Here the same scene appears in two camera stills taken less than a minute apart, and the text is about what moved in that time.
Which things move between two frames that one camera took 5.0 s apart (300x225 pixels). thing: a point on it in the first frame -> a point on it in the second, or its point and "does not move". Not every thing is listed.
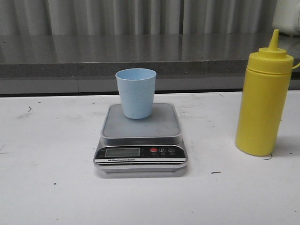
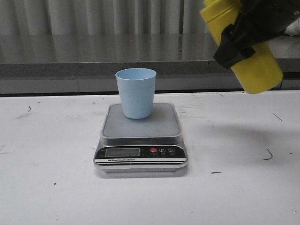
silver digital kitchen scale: x=154 y=144 does not move
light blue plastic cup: x=137 y=86 does not move
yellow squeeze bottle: x=262 y=113 -> x=259 y=72
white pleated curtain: x=137 y=17 does not move
